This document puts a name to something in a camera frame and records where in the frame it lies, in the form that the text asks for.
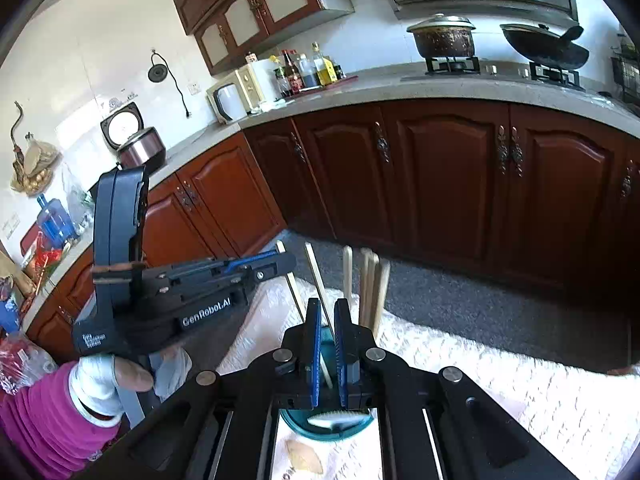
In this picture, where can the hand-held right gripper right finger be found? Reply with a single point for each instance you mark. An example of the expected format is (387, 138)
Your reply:
(341, 355)

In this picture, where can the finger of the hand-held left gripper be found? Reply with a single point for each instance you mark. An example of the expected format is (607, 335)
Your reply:
(250, 261)
(210, 285)

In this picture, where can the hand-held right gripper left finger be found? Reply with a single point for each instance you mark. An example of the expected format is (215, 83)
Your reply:
(314, 350)

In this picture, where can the floral ceramic utensil cup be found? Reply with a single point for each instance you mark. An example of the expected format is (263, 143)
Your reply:
(300, 427)

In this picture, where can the person's left forearm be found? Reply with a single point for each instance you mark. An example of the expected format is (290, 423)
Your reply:
(45, 425)

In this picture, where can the person's left hand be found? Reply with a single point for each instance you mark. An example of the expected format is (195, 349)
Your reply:
(95, 380)

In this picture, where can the blue plastic jug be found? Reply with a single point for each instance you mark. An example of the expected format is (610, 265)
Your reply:
(52, 220)

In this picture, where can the dark red rice cooker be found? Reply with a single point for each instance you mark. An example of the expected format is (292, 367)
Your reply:
(142, 147)

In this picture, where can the flat wooden spatula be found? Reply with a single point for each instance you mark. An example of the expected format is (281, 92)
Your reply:
(301, 457)

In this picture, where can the hanging food bundle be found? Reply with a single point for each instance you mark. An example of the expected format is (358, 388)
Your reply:
(32, 165)

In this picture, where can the white embossed tablecloth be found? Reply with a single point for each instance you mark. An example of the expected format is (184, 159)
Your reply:
(475, 395)

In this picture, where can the red plastic bag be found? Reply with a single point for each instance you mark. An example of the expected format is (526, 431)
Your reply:
(20, 360)

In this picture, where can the cream microwave oven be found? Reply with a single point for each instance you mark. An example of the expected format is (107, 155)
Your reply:
(240, 87)

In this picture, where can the row of condiment bottles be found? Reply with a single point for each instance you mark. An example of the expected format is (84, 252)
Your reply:
(300, 77)

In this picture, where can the brown cooking pot with lid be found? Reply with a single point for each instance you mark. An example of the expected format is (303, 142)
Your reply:
(445, 40)

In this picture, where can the gas stove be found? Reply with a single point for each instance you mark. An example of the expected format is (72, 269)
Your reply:
(505, 71)

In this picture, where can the black wok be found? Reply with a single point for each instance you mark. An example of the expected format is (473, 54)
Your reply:
(545, 50)

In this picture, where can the brown wooden wall cabinets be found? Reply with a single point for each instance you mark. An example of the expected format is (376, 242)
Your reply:
(260, 5)

